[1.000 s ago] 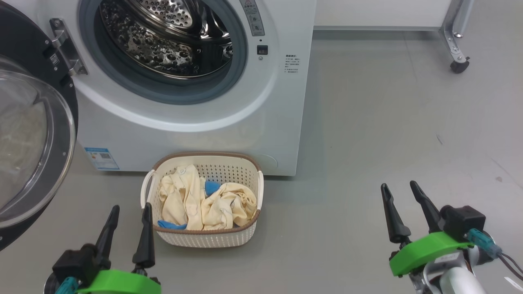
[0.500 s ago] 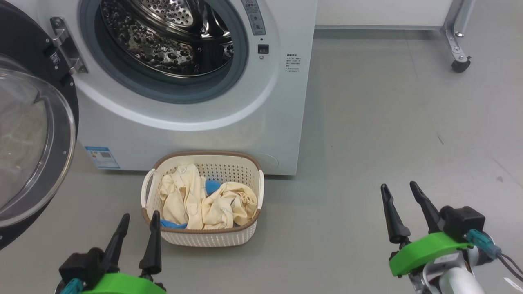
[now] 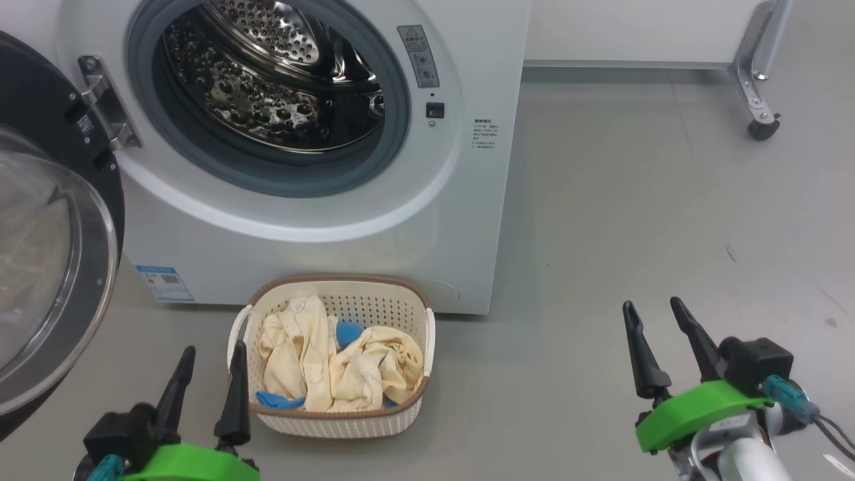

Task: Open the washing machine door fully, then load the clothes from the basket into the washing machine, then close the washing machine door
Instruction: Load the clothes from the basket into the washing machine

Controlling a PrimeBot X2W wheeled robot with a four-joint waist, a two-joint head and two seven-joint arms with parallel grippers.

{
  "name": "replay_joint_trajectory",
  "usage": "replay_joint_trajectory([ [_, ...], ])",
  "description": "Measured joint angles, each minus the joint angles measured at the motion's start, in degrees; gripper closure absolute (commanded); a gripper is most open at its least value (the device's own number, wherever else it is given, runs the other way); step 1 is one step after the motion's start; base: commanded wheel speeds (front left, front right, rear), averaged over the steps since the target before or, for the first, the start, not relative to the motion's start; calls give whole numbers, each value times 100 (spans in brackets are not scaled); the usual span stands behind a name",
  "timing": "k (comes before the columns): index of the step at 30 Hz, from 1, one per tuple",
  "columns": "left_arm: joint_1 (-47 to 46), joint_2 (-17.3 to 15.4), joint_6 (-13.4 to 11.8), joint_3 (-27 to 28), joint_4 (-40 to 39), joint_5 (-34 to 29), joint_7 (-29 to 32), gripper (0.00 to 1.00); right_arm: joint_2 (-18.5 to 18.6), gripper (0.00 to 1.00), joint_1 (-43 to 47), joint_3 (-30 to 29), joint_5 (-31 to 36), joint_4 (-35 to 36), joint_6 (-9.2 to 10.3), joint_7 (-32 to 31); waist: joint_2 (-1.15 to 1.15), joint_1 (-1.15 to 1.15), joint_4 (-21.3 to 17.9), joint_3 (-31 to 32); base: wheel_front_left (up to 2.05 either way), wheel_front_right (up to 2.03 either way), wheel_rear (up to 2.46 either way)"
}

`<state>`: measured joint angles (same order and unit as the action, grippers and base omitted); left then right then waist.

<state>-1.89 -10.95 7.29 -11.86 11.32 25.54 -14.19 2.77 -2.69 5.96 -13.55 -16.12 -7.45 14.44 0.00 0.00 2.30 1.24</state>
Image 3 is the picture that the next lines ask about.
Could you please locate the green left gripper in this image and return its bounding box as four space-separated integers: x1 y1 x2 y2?
120 340 261 481

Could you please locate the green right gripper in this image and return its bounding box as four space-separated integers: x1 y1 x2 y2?
623 297 776 454

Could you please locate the cream garment with blue cuffs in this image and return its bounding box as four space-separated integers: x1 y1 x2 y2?
256 296 338 412
329 323 426 412

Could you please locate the black round glass door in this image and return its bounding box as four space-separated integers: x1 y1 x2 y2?
0 31 126 442

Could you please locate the cream perforated laundry basket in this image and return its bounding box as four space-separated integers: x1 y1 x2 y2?
227 273 436 440

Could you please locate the white front-load washing machine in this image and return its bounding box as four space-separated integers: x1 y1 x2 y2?
0 0 533 315

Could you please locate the metal door hinge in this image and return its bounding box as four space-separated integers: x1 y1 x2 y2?
78 55 142 150

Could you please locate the blue energy label sticker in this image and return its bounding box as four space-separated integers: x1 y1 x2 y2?
136 265 194 303

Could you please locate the black caster wheel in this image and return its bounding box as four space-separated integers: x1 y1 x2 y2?
747 114 781 141

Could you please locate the white partition panel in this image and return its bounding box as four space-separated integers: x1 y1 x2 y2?
524 0 762 69

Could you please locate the steel perforated drum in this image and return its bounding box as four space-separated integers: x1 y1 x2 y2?
162 0 387 153

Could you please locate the teal left camera cable plug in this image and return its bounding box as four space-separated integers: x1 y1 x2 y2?
85 454 131 481

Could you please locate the teal camera cable plug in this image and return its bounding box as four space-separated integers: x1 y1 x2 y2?
763 375 855 462
85 454 131 481

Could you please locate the teal right camera cable plug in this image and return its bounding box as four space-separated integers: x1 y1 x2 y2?
763 375 855 462

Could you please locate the metal partition leg bracket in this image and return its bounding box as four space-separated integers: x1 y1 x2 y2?
728 0 794 124

